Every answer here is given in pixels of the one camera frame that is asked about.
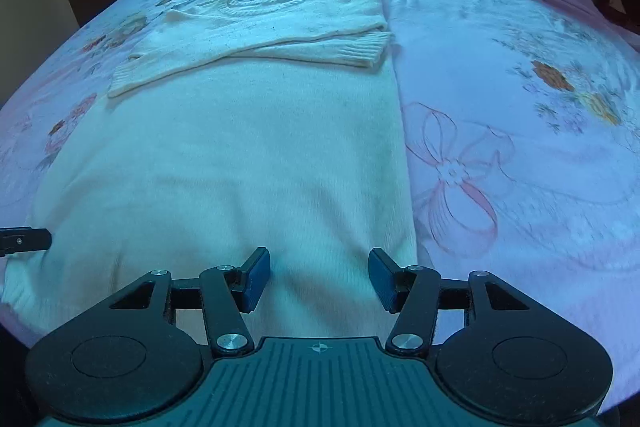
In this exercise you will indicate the cream knitted sweater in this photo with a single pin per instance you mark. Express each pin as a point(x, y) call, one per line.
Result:
point(276, 127)

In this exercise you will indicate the pink floral bed sheet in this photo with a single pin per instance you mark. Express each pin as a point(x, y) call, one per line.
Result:
point(521, 133)

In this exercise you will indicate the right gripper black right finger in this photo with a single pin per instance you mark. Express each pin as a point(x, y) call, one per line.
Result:
point(428, 308)

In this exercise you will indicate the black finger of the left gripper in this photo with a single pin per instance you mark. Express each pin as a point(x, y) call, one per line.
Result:
point(23, 240)

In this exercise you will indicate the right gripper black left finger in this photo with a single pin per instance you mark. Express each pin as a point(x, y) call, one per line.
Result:
point(223, 294)

